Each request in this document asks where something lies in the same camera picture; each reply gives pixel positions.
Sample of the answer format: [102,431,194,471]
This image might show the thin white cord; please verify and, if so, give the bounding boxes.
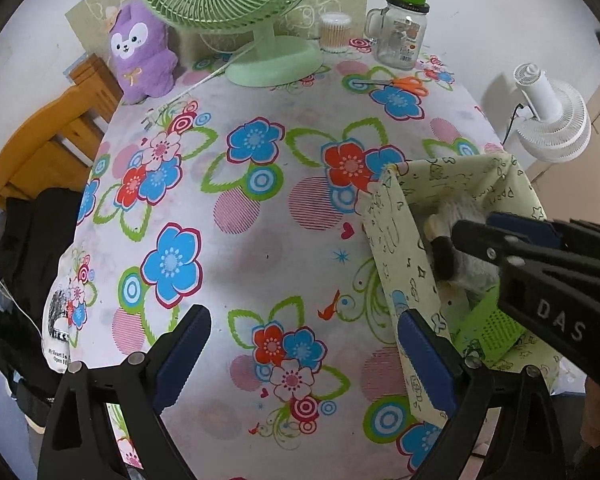
[0,246,48,333]

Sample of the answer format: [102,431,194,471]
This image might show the orange scissors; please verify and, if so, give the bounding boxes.
[357,76,429,97]

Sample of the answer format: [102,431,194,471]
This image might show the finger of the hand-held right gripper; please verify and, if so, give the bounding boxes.
[452,219,600,286]
[486,211,600,261]

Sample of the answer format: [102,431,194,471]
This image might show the white standing fan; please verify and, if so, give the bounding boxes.
[500,62,592,163]

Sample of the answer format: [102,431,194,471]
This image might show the black bag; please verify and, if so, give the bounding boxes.
[0,310,56,431]

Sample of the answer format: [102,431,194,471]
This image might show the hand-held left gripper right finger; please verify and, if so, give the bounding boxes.
[397,308,566,480]

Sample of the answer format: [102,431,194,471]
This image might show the white fan power cord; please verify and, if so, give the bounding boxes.
[142,42,253,128]

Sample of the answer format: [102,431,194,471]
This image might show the floral tablecloth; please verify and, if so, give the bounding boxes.
[75,35,511,471]

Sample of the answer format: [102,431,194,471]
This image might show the black fan cable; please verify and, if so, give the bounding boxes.
[502,103,526,147]

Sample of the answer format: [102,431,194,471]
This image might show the cartoon-print fabric storage box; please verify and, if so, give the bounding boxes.
[362,152,563,428]

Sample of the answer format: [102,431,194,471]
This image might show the green perforated plastic disc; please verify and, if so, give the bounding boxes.
[452,284,527,363]

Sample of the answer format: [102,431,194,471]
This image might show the cotton swab jar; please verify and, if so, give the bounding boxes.
[319,11,353,53]

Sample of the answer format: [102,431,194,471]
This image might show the wooden bed headboard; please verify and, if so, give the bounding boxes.
[0,54,126,211]

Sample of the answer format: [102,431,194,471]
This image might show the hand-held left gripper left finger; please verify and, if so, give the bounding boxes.
[37,304,212,480]

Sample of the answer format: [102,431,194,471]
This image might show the purple plush toy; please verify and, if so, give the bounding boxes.
[109,1,179,106]

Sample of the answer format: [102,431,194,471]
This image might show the glass mug jar green lid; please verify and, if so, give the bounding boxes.
[365,0,432,71]

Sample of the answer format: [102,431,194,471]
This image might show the white printed bag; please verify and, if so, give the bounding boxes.
[42,245,98,376]

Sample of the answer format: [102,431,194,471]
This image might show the green desk fan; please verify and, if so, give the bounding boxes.
[135,0,326,88]

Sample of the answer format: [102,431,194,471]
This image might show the black clothing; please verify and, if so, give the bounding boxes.
[0,187,86,321]

